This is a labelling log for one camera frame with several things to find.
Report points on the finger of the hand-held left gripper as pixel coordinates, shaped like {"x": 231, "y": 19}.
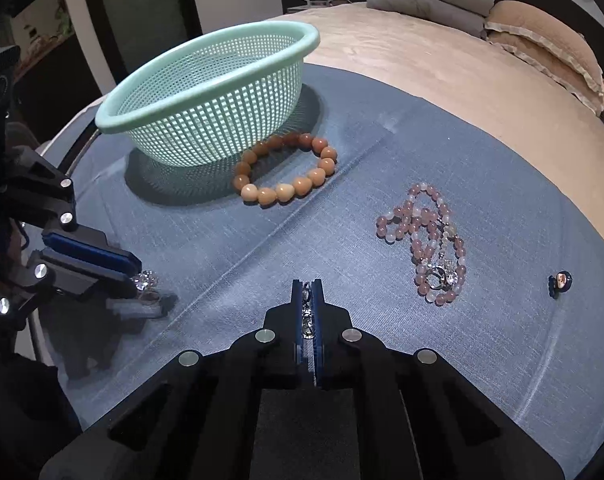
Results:
{"x": 89, "y": 275}
{"x": 92, "y": 250}

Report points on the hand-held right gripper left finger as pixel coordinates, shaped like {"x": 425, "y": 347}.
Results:
{"x": 297, "y": 320}

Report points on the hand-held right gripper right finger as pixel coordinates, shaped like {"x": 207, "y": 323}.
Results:
{"x": 319, "y": 330}

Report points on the clear crystal earring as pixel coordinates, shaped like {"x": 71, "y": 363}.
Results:
{"x": 146, "y": 280}

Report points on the green plastic mesh basket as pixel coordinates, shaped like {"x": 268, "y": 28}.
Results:
{"x": 207, "y": 95}

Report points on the blue cloth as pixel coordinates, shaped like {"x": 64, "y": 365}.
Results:
{"x": 332, "y": 240}

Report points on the beige bed sheet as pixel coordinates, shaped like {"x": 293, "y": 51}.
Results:
{"x": 456, "y": 70}

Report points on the beige ruffled pillow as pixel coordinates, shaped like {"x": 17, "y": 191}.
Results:
{"x": 546, "y": 40}

